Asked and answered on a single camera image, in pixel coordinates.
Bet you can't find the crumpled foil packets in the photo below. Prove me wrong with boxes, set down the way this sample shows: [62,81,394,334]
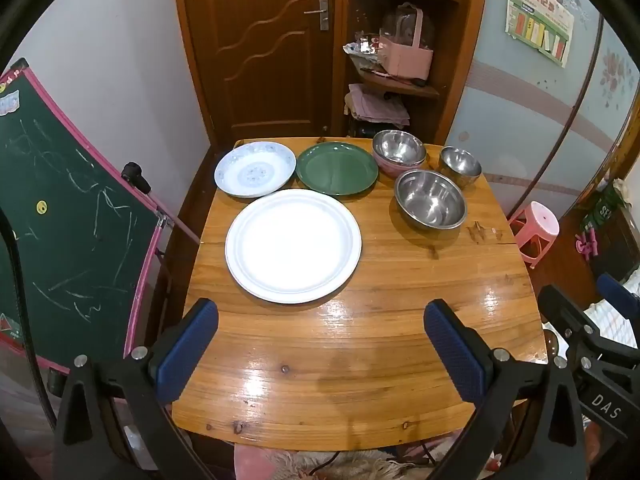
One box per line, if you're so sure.
[343,32,383,61]

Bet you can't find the green chalkboard with pink frame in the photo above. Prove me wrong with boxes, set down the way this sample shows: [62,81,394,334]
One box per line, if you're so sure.
[0,58,201,376]

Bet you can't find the pink basket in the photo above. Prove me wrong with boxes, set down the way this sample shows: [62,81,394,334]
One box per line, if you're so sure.
[378,2,435,82]

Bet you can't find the wooden corner shelf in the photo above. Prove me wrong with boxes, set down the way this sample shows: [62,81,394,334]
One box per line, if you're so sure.
[332,0,491,146]

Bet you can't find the small steel bowl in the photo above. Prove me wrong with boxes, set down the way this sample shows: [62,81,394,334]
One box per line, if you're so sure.
[438,146,483,190]

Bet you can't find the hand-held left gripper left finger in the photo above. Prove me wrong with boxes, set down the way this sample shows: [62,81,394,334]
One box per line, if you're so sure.
[52,297,221,480]

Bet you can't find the pink toy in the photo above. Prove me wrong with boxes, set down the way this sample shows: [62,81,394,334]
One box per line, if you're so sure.
[575,227,603,261]

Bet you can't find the black cable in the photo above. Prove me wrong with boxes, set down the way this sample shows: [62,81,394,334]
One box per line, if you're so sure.
[0,207,56,431]

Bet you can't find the clear plastic dome cover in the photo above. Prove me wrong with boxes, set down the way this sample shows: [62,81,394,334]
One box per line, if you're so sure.
[380,2,435,51]

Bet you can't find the checked blanket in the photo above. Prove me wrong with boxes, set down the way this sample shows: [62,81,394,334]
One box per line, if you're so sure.
[582,267,640,351]

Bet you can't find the fluffy pink garment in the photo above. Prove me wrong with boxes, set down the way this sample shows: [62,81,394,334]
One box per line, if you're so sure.
[235,447,436,480]

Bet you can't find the folded pink cloth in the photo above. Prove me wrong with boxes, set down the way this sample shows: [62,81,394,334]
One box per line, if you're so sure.
[344,83,411,128]

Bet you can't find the black easel knob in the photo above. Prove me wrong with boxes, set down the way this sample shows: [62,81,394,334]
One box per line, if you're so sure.
[121,161,152,195]

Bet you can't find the pink steel bowl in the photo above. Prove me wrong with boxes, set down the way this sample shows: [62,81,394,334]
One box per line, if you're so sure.
[372,129,428,178]

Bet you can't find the blue patterned white plate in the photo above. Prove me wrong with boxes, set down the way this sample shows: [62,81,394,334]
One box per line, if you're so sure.
[214,141,297,198]

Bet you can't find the brown wooden door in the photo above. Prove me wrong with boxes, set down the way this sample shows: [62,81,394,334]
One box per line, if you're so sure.
[172,0,351,146]

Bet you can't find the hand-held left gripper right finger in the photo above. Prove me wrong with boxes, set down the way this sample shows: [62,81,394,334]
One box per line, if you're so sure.
[423,298,588,480]

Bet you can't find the wall poster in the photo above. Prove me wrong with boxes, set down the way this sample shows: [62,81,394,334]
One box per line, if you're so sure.
[506,0,575,68]

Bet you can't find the pale sliding wardrobe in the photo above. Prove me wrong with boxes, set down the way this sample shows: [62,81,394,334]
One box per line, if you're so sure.
[445,0,640,221]

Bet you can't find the pink plastic stool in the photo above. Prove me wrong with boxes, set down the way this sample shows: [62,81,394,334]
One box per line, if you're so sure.
[507,201,561,268]

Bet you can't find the large steel bowl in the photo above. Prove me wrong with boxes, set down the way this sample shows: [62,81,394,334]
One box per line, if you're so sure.
[394,169,468,230]

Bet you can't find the metal door handle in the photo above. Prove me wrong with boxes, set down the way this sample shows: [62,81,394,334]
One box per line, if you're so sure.
[303,0,331,31]

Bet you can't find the black bin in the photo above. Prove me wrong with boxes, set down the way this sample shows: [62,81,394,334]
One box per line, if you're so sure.
[347,117,383,139]

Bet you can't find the dark wooden cabinet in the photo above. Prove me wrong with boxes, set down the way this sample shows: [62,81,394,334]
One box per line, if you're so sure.
[560,205,640,286]

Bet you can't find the green plate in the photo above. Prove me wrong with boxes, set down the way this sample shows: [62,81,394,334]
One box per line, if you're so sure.
[296,142,379,197]

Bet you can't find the large white plate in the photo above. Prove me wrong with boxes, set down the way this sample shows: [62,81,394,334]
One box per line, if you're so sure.
[225,189,363,305]

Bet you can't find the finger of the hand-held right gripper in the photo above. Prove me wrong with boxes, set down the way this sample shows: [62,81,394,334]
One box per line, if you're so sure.
[537,284,608,361]
[596,273,640,351]

